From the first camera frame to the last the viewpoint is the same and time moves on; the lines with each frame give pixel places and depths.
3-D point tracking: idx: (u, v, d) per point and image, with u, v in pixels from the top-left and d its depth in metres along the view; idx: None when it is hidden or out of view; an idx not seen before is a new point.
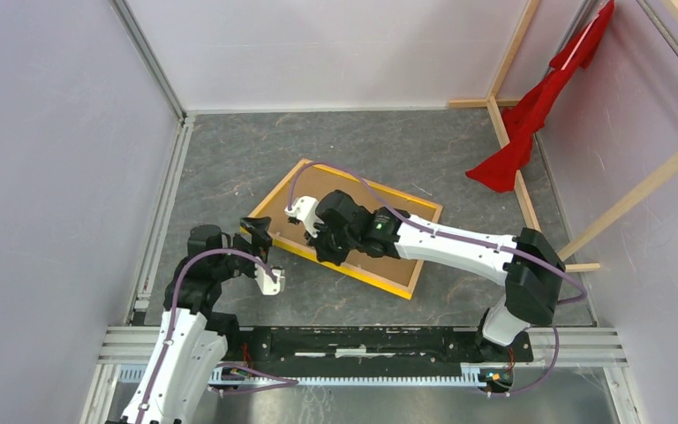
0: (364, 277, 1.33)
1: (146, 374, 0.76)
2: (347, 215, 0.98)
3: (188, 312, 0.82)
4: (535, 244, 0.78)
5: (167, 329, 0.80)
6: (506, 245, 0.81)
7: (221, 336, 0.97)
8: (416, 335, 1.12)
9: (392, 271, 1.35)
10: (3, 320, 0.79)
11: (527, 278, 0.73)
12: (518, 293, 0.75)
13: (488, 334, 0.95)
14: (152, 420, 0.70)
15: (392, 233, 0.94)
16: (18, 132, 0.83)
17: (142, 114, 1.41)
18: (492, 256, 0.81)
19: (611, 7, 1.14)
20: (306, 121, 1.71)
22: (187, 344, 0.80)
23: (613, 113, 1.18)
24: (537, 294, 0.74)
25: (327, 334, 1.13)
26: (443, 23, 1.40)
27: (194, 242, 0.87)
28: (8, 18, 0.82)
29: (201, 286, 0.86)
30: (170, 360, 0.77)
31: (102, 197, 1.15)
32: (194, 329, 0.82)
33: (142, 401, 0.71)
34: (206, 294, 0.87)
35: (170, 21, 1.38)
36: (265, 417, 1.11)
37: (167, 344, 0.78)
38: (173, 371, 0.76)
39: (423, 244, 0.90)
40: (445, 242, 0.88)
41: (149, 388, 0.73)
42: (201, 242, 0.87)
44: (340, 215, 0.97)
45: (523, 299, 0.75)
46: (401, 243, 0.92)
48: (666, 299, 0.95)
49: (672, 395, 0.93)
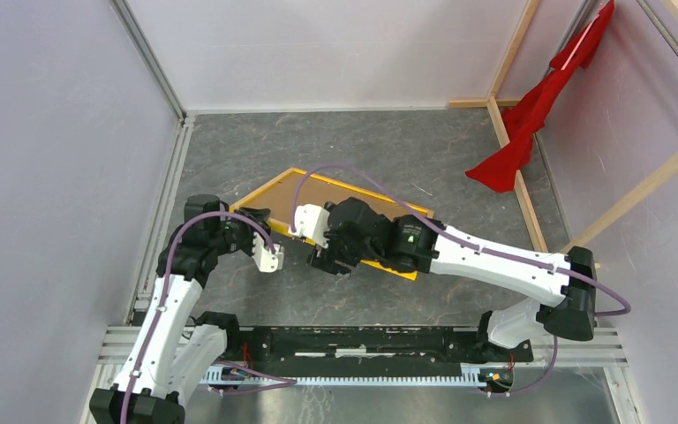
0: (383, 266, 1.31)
1: (138, 341, 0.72)
2: (370, 230, 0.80)
3: (182, 277, 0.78)
4: (586, 263, 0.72)
5: (160, 294, 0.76)
6: (562, 266, 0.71)
7: (222, 329, 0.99)
8: (416, 335, 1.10)
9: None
10: (3, 320, 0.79)
11: (585, 302, 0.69)
12: (571, 316, 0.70)
13: (495, 337, 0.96)
14: (143, 389, 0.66)
15: (426, 247, 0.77)
16: (18, 132, 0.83)
17: (141, 114, 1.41)
18: (546, 277, 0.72)
19: (611, 7, 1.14)
20: (306, 121, 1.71)
22: (182, 312, 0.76)
23: (613, 110, 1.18)
24: (589, 317, 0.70)
25: (327, 334, 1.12)
26: (442, 23, 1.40)
27: (191, 208, 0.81)
28: (9, 18, 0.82)
29: (196, 253, 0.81)
30: (163, 329, 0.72)
31: (102, 197, 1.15)
32: (190, 297, 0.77)
33: (133, 369, 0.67)
34: (201, 261, 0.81)
35: (170, 21, 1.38)
36: (266, 416, 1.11)
37: (160, 311, 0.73)
38: (167, 339, 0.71)
39: (467, 262, 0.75)
40: (494, 262, 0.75)
41: (141, 354, 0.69)
42: (199, 208, 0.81)
44: (360, 228, 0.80)
45: (574, 322, 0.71)
46: (438, 258, 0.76)
48: (666, 299, 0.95)
49: (673, 394, 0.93)
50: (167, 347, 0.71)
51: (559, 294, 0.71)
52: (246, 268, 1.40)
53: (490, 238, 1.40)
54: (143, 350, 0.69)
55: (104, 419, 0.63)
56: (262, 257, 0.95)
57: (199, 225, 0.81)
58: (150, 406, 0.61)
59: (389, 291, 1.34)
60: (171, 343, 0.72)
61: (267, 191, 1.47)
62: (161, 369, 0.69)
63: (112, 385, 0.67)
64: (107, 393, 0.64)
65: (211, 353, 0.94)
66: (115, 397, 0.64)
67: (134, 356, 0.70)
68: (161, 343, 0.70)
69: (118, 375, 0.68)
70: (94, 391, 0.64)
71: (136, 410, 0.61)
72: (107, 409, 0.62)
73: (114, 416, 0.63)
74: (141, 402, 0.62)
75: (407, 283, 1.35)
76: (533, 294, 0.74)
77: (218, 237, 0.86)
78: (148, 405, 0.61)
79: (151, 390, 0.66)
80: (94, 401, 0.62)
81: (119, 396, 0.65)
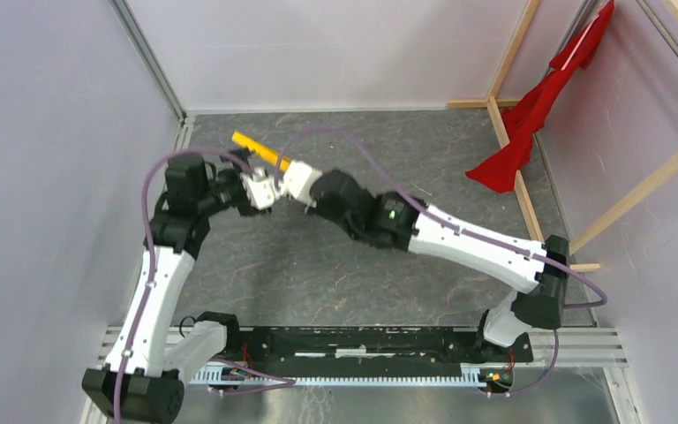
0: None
1: (128, 319, 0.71)
2: (350, 202, 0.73)
3: (171, 250, 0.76)
4: (562, 252, 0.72)
5: (147, 268, 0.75)
6: (538, 253, 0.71)
7: (221, 324, 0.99)
8: (416, 335, 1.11)
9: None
10: (4, 320, 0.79)
11: (557, 290, 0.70)
12: (539, 303, 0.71)
13: (489, 334, 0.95)
14: (137, 367, 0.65)
15: (405, 224, 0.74)
16: (18, 132, 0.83)
17: (141, 114, 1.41)
18: (522, 264, 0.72)
19: (611, 7, 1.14)
20: (307, 122, 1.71)
22: (174, 286, 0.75)
23: (613, 110, 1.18)
24: (559, 302, 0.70)
25: (327, 334, 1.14)
26: (442, 23, 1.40)
27: (173, 175, 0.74)
28: (9, 19, 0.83)
29: (183, 223, 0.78)
30: (154, 305, 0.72)
31: (101, 197, 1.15)
32: (181, 269, 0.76)
33: (124, 349, 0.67)
34: (191, 232, 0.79)
35: (169, 22, 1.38)
36: (265, 417, 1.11)
37: (149, 286, 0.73)
38: (157, 315, 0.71)
39: (445, 243, 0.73)
40: (472, 245, 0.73)
41: (131, 333, 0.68)
42: (183, 174, 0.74)
44: (342, 199, 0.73)
45: (542, 308, 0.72)
46: (418, 237, 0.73)
48: (666, 299, 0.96)
49: (673, 394, 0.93)
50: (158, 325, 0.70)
51: (531, 280, 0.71)
52: (246, 269, 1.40)
53: None
54: (134, 328, 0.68)
55: (101, 397, 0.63)
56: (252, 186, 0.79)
57: (184, 193, 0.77)
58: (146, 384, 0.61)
59: (389, 291, 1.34)
60: (162, 319, 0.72)
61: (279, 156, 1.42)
62: (154, 347, 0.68)
63: (104, 365, 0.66)
64: (99, 374, 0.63)
65: (211, 347, 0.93)
66: (107, 376, 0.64)
67: (125, 334, 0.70)
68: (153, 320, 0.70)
69: (109, 354, 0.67)
70: (86, 372, 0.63)
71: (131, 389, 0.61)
72: (101, 389, 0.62)
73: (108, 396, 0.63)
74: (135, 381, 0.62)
75: (408, 283, 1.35)
76: (507, 276, 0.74)
77: (207, 200, 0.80)
78: (143, 384, 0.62)
79: (145, 368, 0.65)
80: (86, 382, 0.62)
81: (112, 375, 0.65)
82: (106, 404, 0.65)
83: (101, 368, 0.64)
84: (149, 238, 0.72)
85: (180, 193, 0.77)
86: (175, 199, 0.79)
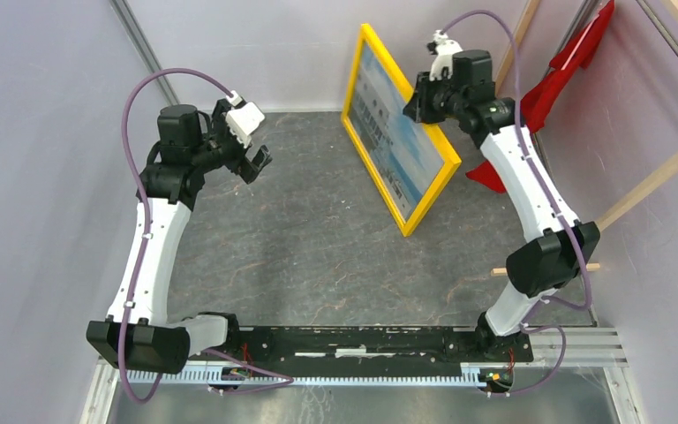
0: (432, 190, 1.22)
1: (127, 272, 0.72)
2: (475, 78, 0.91)
3: (167, 201, 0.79)
4: (585, 238, 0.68)
5: (143, 221, 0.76)
6: (567, 218, 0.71)
7: (223, 317, 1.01)
8: (416, 335, 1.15)
9: (430, 155, 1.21)
10: (5, 321, 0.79)
11: (551, 253, 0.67)
12: (531, 250, 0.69)
13: (490, 317, 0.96)
14: (140, 317, 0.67)
15: (495, 120, 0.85)
16: (18, 134, 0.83)
17: (141, 114, 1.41)
18: (546, 214, 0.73)
19: (611, 7, 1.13)
20: (307, 121, 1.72)
22: (170, 236, 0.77)
23: (613, 109, 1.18)
24: (542, 263, 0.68)
25: (327, 334, 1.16)
26: (443, 22, 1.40)
27: (167, 121, 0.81)
28: (8, 20, 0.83)
29: (177, 173, 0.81)
30: (153, 254, 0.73)
31: (101, 197, 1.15)
32: (177, 219, 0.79)
33: (127, 300, 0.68)
34: (185, 182, 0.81)
35: (169, 24, 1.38)
36: (265, 417, 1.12)
37: (146, 238, 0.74)
38: (157, 267, 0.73)
39: (508, 156, 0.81)
40: (523, 163, 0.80)
41: (133, 283, 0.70)
42: (176, 119, 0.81)
44: (470, 71, 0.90)
45: (530, 259, 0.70)
46: (495, 136, 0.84)
48: (666, 300, 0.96)
49: (672, 395, 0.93)
50: (159, 276, 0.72)
51: (540, 229, 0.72)
52: (246, 268, 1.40)
53: (491, 238, 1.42)
54: (136, 277, 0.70)
55: (107, 350, 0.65)
56: (236, 113, 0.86)
57: (177, 141, 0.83)
58: (151, 334, 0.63)
59: (389, 291, 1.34)
60: (161, 270, 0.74)
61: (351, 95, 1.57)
62: (154, 299, 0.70)
63: (107, 317, 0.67)
64: (103, 326, 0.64)
65: (212, 338, 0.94)
66: (111, 328, 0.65)
67: (125, 286, 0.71)
68: (154, 271, 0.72)
69: (112, 306, 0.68)
70: (88, 328, 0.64)
71: (135, 339, 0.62)
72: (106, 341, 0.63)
73: (113, 346, 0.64)
74: (139, 331, 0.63)
75: (408, 283, 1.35)
76: (527, 221, 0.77)
77: (199, 149, 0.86)
78: (147, 334, 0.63)
79: (147, 319, 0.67)
80: (90, 336, 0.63)
81: (116, 326, 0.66)
82: (110, 356, 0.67)
83: (104, 321, 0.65)
84: (141, 190, 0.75)
85: (173, 141, 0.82)
86: (168, 149, 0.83)
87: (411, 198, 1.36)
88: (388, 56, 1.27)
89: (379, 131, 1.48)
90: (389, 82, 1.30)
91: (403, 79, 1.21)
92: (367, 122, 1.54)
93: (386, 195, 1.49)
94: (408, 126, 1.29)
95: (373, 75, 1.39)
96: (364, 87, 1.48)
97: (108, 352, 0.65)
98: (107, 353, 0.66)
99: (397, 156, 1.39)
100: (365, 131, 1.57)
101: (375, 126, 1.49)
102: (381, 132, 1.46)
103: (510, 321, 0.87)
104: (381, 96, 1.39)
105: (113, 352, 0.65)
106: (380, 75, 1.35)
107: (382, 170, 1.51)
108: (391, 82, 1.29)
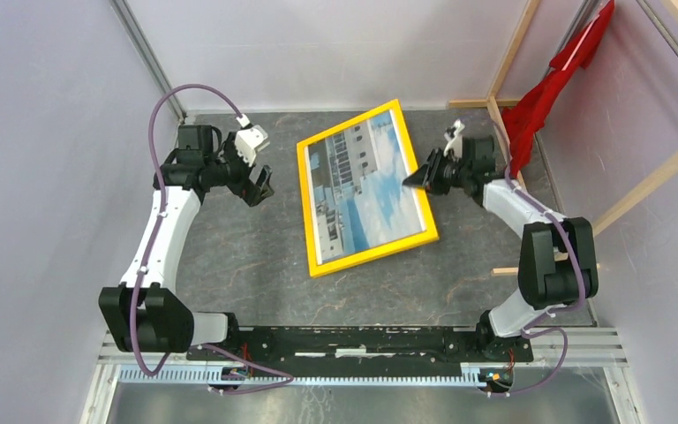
0: (386, 248, 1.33)
1: (140, 246, 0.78)
2: (476, 155, 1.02)
3: (181, 188, 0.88)
4: (575, 230, 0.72)
5: (159, 205, 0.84)
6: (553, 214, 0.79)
7: (222, 315, 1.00)
8: (416, 335, 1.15)
9: (406, 220, 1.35)
10: (4, 321, 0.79)
11: (542, 237, 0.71)
12: (525, 241, 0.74)
13: (493, 316, 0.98)
14: (153, 281, 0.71)
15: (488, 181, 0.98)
16: (18, 133, 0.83)
17: (141, 113, 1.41)
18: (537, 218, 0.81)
19: (611, 7, 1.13)
20: (306, 122, 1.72)
22: (184, 216, 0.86)
23: (613, 109, 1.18)
24: (538, 249, 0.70)
25: (327, 335, 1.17)
26: (443, 23, 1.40)
27: (186, 126, 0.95)
28: (8, 20, 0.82)
29: (192, 169, 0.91)
30: (166, 230, 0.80)
31: (101, 197, 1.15)
32: (188, 203, 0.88)
33: (141, 266, 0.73)
34: (197, 177, 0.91)
35: (169, 23, 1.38)
36: (265, 417, 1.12)
37: (161, 215, 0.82)
38: (169, 240, 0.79)
39: (500, 193, 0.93)
40: (513, 194, 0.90)
41: (147, 253, 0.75)
42: (193, 126, 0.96)
44: (472, 150, 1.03)
45: (525, 252, 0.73)
46: (491, 187, 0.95)
48: (666, 300, 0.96)
49: (674, 395, 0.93)
50: (170, 249, 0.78)
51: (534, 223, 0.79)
52: (246, 268, 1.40)
53: (490, 238, 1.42)
54: (151, 246, 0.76)
55: (117, 314, 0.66)
56: (244, 132, 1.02)
57: (193, 146, 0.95)
58: (161, 298, 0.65)
59: (389, 291, 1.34)
60: (173, 245, 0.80)
61: (330, 133, 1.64)
62: (166, 267, 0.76)
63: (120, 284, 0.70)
64: (116, 289, 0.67)
65: (211, 335, 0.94)
66: (124, 295, 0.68)
67: (139, 258, 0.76)
68: (166, 244, 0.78)
69: (125, 274, 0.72)
70: (103, 291, 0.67)
71: (147, 301, 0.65)
72: (116, 304, 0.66)
73: (124, 314, 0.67)
74: (151, 294, 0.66)
75: (407, 283, 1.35)
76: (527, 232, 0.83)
77: (211, 159, 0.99)
78: (158, 299, 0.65)
79: (160, 282, 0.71)
80: (105, 299, 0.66)
81: (127, 293, 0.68)
82: (119, 327, 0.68)
83: (118, 287, 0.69)
84: (160, 177, 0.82)
85: (190, 145, 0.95)
86: (184, 152, 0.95)
87: (349, 242, 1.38)
88: (406, 132, 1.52)
89: (344, 176, 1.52)
90: (395, 149, 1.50)
91: (415, 159, 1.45)
92: (335, 162, 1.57)
93: (309, 231, 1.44)
94: (394, 187, 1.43)
95: (379, 135, 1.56)
96: (357, 137, 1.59)
97: (117, 317, 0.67)
98: (116, 321, 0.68)
99: (357, 204, 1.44)
100: (323, 166, 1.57)
101: (344, 170, 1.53)
102: (349, 178, 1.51)
103: (509, 325, 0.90)
104: (374, 154, 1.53)
105: (122, 318, 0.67)
106: (387, 141, 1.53)
107: (320, 208, 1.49)
108: (399, 149, 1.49)
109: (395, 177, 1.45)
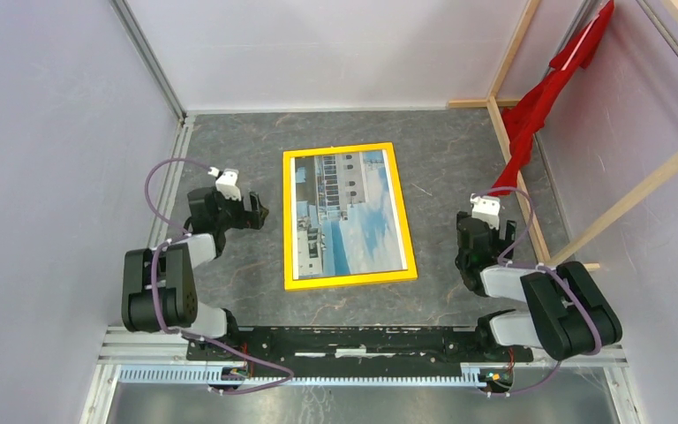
0: (366, 277, 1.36)
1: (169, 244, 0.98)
2: (474, 246, 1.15)
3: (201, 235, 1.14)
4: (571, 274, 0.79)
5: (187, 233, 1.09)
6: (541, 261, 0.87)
7: (222, 310, 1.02)
8: (416, 335, 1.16)
9: (388, 255, 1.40)
10: (4, 319, 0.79)
11: (541, 284, 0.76)
12: (530, 296, 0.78)
13: (496, 323, 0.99)
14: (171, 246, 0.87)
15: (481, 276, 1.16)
16: (18, 132, 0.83)
17: (141, 113, 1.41)
18: None
19: (611, 7, 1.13)
20: (306, 121, 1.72)
22: (201, 243, 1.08)
23: (613, 110, 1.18)
24: (542, 297, 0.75)
25: (327, 335, 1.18)
26: (443, 23, 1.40)
27: (195, 201, 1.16)
28: (7, 19, 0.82)
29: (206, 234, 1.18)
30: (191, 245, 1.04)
31: (101, 196, 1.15)
32: (207, 243, 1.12)
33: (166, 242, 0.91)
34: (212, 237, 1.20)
35: (169, 22, 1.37)
36: (265, 417, 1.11)
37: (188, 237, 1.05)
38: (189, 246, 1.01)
39: (496, 270, 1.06)
40: (508, 268, 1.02)
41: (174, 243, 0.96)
42: (200, 200, 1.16)
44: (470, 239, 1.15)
45: (532, 303, 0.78)
46: (485, 275, 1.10)
48: (666, 299, 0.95)
49: (673, 395, 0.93)
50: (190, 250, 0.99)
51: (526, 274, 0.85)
52: (246, 269, 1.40)
53: None
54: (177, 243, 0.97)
55: (135, 268, 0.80)
56: (221, 178, 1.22)
57: (204, 212, 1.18)
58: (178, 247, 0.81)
59: (389, 291, 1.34)
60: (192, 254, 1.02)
61: (319, 153, 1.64)
62: None
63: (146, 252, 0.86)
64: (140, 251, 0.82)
65: (211, 327, 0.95)
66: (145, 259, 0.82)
67: None
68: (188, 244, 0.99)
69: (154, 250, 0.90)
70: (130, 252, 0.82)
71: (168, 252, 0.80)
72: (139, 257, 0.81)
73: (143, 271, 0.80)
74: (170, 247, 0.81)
75: (407, 283, 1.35)
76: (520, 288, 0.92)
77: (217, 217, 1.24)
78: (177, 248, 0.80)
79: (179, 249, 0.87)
80: (130, 256, 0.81)
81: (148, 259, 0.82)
82: (132, 288, 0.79)
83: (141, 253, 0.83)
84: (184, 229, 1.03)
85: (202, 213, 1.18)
86: (198, 219, 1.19)
87: (328, 264, 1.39)
88: (396, 171, 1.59)
89: (331, 198, 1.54)
90: (384, 187, 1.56)
91: (402, 199, 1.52)
92: (322, 182, 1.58)
93: (289, 244, 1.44)
94: (380, 222, 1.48)
95: (370, 171, 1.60)
96: (347, 165, 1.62)
97: (133, 274, 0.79)
98: (131, 279, 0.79)
99: (341, 228, 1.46)
100: (310, 183, 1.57)
101: (332, 192, 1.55)
102: (336, 201, 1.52)
103: (520, 338, 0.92)
104: (364, 185, 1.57)
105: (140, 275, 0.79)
106: (376, 177, 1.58)
107: (303, 223, 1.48)
108: (387, 188, 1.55)
109: (381, 212, 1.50)
